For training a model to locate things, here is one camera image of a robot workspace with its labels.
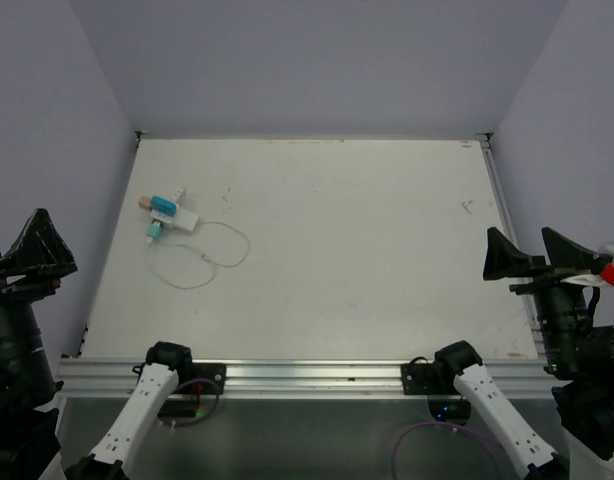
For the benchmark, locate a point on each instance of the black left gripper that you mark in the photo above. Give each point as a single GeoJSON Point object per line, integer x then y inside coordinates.
{"type": "Point", "coordinates": [38, 253]}

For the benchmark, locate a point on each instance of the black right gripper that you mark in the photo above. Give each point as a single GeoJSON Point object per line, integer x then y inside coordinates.
{"type": "Point", "coordinates": [503, 256]}

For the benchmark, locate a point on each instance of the teal usb charger plug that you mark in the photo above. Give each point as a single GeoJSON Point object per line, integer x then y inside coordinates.
{"type": "Point", "coordinates": [154, 231]}

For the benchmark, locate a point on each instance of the pink small plug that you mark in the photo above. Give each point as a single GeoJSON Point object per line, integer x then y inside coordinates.
{"type": "Point", "coordinates": [145, 203]}

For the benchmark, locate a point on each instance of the blue plug adapter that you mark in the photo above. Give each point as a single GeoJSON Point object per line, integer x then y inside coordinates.
{"type": "Point", "coordinates": [163, 206]}

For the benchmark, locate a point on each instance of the white long usb charger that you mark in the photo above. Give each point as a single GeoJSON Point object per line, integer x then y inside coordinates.
{"type": "Point", "coordinates": [185, 221]}

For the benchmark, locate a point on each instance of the white plug adapter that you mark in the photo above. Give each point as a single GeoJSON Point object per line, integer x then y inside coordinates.
{"type": "Point", "coordinates": [179, 196]}

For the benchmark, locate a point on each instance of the white cube socket adapter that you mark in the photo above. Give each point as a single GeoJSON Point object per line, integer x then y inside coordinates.
{"type": "Point", "coordinates": [165, 220]}

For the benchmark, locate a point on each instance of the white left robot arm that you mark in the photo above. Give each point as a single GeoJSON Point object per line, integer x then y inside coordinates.
{"type": "Point", "coordinates": [30, 449]}

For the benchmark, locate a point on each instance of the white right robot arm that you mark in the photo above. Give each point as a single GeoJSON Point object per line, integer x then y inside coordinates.
{"type": "Point", "coordinates": [585, 404]}

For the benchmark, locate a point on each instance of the aluminium right side rail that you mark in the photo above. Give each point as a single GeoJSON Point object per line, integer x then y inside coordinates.
{"type": "Point", "coordinates": [507, 227]}

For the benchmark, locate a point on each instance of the aluminium rail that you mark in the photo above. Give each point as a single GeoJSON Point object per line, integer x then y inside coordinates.
{"type": "Point", "coordinates": [293, 380]}
{"type": "Point", "coordinates": [507, 227]}

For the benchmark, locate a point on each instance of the aluminium front rail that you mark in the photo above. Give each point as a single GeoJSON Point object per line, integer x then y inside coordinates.
{"type": "Point", "coordinates": [293, 380]}

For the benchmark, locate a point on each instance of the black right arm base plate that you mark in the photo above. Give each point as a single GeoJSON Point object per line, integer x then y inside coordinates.
{"type": "Point", "coordinates": [421, 377]}

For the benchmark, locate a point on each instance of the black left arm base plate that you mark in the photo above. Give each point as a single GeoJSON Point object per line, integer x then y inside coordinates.
{"type": "Point", "coordinates": [196, 399]}

